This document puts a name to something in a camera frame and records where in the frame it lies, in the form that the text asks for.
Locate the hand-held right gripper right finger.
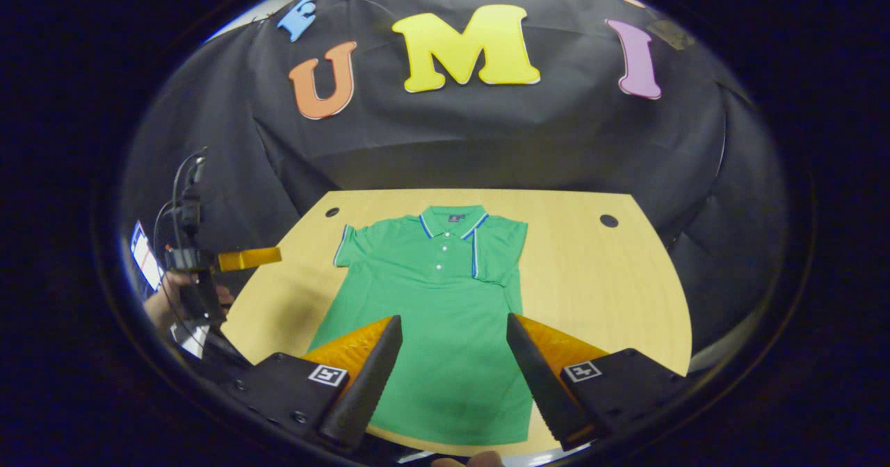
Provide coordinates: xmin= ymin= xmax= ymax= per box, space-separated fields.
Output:
xmin=506 ymin=313 xmax=689 ymax=452

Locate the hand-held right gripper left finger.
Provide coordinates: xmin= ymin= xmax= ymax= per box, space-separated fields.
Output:
xmin=222 ymin=314 xmax=404 ymax=454

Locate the green T-shirt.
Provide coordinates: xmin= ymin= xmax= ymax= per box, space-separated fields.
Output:
xmin=306 ymin=204 xmax=535 ymax=447

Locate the white printed board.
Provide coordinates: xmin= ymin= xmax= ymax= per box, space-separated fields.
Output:
xmin=131 ymin=220 xmax=165 ymax=294

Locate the black backdrop cloth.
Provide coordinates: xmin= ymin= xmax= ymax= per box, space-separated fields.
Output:
xmin=122 ymin=0 xmax=790 ymax=357

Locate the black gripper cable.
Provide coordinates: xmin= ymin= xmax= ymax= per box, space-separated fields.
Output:
xmin=153 ymin=146 xmax=209 ymax=332

